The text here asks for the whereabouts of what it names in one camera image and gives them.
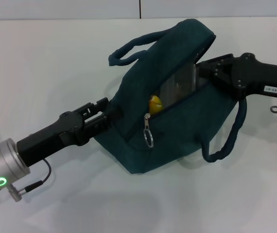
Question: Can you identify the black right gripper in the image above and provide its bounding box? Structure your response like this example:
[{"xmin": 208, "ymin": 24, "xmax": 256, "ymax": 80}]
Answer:
[{"xmin": 199, "ymin": 52, "xmax": 277, "ymax": 100}]

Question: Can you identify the yellow banana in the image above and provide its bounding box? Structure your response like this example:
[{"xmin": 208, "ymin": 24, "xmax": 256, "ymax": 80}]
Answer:
[{"xmin": 148, "ymin": 95, "xmax": 164, "ymax": 115}]

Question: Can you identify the silver zipper key ring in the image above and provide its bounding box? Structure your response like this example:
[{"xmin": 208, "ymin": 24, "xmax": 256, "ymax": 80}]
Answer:
[{"xmin": 142, "ymin": 113, "xmax": 155, "ymax": 148}]

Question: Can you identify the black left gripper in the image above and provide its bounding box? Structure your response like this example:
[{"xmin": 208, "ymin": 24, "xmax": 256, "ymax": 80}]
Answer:
[{"xmin": 16, "ymin": 97, "xmax": 124, "ymax": 168}]

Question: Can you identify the teal fabric lunch bag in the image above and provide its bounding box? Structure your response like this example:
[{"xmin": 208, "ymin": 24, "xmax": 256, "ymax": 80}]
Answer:
[{"xmin": 93, "ymin": 18, "xmax": 248, "ymax": 175}]

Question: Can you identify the clear container with blue lid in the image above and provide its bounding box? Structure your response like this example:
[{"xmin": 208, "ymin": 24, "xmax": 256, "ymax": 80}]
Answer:
[{"xmin": 160, "ymin": 62, "xmax": 200, "ymax": 105}]

